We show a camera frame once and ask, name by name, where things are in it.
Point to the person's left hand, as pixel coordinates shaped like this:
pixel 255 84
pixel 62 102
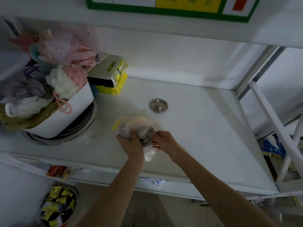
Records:
pixel 132 147

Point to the person's right hand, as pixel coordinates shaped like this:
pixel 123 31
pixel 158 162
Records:
pixel 167 142

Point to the person's right thumb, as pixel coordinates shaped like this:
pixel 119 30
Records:
pixel 159 134

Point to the person's left fingers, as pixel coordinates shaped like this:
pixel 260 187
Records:
pixel 131 137

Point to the metal sink stopper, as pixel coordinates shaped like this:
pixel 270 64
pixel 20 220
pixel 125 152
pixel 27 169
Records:
pixel 158 105
pixel 147 135

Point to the clear plastic bag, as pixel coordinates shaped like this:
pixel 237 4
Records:
pixel 132 124

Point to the person's left forearm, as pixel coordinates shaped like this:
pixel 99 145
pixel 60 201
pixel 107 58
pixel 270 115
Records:
pixel 116 198

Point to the person's right forearm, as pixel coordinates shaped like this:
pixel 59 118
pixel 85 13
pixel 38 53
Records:
pixel 213 189

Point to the white metal shelf unit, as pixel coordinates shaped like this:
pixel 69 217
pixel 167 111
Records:
pixel 201 130

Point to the white blue packet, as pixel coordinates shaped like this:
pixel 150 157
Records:
pixel 156 183

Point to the yellow packet with black item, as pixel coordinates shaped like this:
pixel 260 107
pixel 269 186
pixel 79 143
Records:
pixel 111 86

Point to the white plastic bin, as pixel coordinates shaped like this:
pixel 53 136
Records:
pixel 68 115

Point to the yellow packet with grey card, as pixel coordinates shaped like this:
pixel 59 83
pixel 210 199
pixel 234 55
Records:
pixel 104 68

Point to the orange packet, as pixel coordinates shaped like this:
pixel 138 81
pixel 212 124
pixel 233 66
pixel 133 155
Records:
pixel 58 172

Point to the pink bath sponge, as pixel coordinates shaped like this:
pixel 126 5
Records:
pixel 78 74

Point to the white bath sponge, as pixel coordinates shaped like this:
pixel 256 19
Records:
pixel 62 82

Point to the pile of yellow black packets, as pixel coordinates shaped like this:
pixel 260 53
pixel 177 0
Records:
pixel 59 206

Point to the olive green scrub cloth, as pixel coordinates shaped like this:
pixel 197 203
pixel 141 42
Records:
pixel 30 121

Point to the pink mesh bag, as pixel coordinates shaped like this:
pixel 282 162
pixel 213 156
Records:
pixel 68 48

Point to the white knitted scrub glove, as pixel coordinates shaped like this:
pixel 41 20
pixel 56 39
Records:
pixel 26 107

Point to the blue plastic packet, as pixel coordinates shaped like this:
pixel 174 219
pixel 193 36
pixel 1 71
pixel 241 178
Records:
pixel 272 148

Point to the grey bath sponge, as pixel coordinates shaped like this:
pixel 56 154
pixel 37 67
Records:
pixel 21 88

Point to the pink star shaped sponge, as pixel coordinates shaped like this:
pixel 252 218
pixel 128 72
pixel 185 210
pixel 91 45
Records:
pixel 23 41

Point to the white metal rack frame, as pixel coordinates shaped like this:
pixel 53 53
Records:
pixel 277 130

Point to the green bordered wall sign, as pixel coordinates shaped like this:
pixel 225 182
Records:
pixel 180 8

